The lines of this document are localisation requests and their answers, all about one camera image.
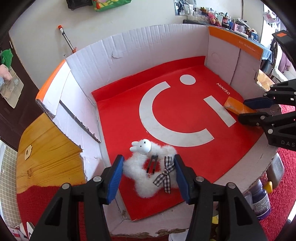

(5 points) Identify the purple bottle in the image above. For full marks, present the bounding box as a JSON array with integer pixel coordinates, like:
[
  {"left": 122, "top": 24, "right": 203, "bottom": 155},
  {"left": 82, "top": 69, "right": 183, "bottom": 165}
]
[{"left": 250, "top": 179, "right": 271, "bottom": 220}]

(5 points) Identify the green tote bag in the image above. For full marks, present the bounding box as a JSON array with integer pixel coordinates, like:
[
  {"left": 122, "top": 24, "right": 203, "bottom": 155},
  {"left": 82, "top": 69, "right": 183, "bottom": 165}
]
[{"left": 92, "top": 0, "right": 132, "bottom": 11}]

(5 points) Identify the white fluffy star hair clip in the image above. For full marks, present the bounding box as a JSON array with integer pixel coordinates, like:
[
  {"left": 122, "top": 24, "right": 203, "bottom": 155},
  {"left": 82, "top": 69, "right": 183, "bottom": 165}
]
[{"left": 123, "top": 139, "right": 178, "bottom": 198}]

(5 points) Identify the dark brown door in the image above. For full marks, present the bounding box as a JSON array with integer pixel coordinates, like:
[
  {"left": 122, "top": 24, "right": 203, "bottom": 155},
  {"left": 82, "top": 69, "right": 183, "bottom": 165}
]
[{"left": 0, "top": 34, "right": 45, "bottom": 151}]

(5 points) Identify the red paper bag liner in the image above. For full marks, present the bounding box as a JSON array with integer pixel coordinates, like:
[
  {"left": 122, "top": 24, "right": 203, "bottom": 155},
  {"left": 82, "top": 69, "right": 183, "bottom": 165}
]
[{"left": 92, "top": 56, "right": 263, "bottom": 221}]

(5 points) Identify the orange cardboard box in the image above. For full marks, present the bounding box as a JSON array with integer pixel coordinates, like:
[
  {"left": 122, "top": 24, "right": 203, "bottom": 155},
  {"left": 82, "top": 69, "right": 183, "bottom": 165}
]
[{"left": 36, "top": 24, "right": 277, "bottom": 237}]

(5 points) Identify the red knitted table cloth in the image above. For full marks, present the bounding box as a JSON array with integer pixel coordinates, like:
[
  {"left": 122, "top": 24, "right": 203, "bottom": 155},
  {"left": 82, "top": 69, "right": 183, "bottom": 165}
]
[{"left": 16, "top": 104, "right": 296, "bottom": 241}]

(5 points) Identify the yellow capped small jar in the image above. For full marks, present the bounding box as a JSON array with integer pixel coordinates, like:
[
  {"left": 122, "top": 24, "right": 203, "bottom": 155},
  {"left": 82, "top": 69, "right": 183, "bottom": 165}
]
[{"left": 263, "top": 181, "right": 273, "bottom": 194}]

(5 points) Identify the orange grey mop handle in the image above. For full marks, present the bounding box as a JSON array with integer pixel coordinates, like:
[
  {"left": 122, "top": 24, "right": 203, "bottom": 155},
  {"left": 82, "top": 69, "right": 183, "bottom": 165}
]
[{"left": 58, "top": 25, "right": 77, "bottom": 53}]

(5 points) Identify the black backpack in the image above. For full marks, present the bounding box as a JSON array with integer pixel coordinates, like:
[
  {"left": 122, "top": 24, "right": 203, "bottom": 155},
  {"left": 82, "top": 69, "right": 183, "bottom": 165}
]
[{"left": 66, "top": 0, "right": 93, "bottom": 11}]

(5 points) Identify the pink plush toy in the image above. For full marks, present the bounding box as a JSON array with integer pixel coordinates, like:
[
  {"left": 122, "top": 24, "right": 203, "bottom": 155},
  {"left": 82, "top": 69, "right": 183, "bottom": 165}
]
[{"left": 0, "top": 64, "right": 13, "bottom": 81}]

